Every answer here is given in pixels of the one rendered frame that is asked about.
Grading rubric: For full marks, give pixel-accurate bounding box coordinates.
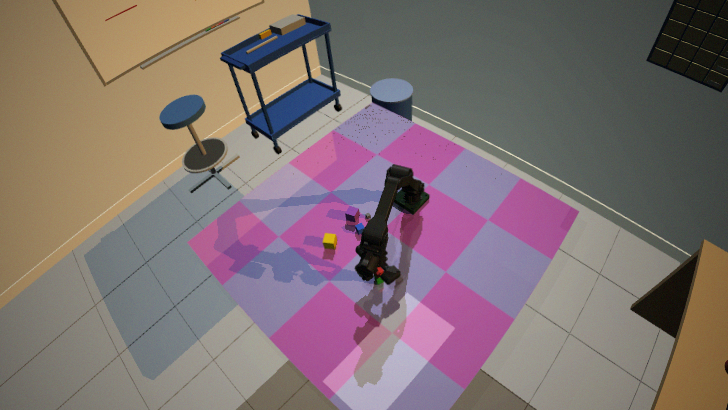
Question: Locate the yellow block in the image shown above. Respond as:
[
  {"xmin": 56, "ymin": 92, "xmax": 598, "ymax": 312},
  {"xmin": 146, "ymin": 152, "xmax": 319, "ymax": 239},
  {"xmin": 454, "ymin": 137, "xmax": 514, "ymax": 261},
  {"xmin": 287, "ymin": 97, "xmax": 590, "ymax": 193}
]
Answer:
[{"xmin": 322, "ymin": 233, "xmax": 337, "ymax": 250}]

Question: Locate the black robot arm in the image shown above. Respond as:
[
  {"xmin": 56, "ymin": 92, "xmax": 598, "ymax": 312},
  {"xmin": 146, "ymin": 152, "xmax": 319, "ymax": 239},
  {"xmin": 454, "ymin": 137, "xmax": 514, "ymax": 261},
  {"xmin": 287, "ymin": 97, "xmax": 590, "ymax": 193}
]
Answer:
[{"xmin": 355, "ymin": 164, "xmax": 424, "ymax": 281}]

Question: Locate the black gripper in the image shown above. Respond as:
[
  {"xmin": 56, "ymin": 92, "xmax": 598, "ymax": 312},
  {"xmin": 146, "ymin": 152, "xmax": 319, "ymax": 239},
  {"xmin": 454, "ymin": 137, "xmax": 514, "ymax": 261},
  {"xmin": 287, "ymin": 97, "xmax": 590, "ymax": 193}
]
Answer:
[{"xmin": 355, "ymin": 245, "xmax": 400, "ymax": 285}]

